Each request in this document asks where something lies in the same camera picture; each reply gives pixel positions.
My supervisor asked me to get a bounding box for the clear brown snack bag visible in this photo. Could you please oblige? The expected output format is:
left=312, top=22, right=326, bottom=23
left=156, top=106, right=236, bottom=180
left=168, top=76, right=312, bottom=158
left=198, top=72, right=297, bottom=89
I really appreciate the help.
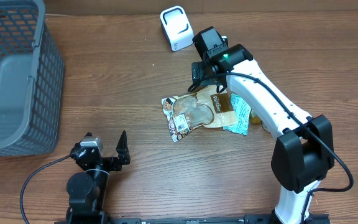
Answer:
left=170, top=86, right=237, bottom=131

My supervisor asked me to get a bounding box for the teal large tissue pack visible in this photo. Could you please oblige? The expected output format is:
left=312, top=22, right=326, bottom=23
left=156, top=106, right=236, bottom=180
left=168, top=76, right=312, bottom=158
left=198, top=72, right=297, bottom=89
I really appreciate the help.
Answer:
left=223, top=93, right=251, bottom=136

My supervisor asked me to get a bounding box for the white red snack packet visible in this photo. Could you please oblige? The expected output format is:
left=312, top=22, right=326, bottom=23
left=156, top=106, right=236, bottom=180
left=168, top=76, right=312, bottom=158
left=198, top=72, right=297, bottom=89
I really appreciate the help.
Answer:
left=162, top=96, right=194, bottom=142

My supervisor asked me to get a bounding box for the yellow oil bottle silver cap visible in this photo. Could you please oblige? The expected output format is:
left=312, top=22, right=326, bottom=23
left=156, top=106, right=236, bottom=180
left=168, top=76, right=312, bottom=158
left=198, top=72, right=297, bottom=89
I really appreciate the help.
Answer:
left=249, top=110, right=262, bottom=124

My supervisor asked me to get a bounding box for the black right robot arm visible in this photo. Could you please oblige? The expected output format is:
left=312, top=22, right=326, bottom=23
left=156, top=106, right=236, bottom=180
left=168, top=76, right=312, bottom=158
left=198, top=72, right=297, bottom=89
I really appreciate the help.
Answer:
left=189, top=27, right=334, bottom=223

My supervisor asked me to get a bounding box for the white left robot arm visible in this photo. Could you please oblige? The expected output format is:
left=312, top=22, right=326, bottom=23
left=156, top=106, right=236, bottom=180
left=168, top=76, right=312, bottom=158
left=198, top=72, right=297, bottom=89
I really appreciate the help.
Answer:
left=66, top=131, right=131, bottom=224

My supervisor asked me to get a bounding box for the white barcode scanner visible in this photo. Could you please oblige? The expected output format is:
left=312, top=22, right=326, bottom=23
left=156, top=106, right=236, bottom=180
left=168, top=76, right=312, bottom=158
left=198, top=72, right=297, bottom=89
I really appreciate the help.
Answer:
left=160, top=6, right=194, bottom=52

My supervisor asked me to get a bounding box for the grey plastic mesh basket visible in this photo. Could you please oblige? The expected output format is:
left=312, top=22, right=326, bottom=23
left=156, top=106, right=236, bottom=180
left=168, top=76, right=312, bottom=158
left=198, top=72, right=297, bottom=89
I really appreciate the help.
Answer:
left=0, top=0, right=65, bottom=156

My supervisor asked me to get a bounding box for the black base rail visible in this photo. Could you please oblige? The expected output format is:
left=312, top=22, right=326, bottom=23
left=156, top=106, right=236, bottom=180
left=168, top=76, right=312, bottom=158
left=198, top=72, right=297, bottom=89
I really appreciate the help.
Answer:
left=54, top=213, right=331, bottom=224

